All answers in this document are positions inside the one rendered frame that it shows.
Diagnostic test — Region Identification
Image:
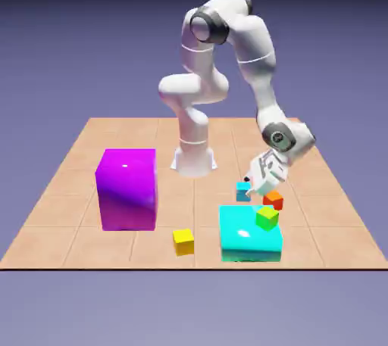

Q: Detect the large magenta box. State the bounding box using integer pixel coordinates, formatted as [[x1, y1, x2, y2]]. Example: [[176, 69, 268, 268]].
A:
[[95, 148, 158, 232]]

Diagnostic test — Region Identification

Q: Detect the small green cube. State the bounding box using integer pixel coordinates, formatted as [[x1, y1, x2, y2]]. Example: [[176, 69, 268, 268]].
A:
[[255, 205, 280, 232]]

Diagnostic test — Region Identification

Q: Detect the large cyan box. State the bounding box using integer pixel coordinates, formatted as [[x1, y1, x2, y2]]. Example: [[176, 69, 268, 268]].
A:
[[218, 204, 284, 263]]

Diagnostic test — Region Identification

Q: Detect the small orange cube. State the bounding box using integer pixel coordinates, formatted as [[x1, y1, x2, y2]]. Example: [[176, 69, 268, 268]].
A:
[[262, 190, 285, 211]]

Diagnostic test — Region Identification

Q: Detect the small yellow cube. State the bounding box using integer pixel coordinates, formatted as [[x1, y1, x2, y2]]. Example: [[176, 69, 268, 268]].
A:
[[172, 228, 196, 257]]

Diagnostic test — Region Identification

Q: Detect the small cyan cube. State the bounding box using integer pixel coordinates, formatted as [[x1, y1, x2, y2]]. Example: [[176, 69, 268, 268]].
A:
[[236, 181, 252, 203]]

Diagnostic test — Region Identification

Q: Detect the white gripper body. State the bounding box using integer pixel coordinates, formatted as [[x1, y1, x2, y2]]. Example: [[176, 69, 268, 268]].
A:
[[248, 151, 289, 196]]

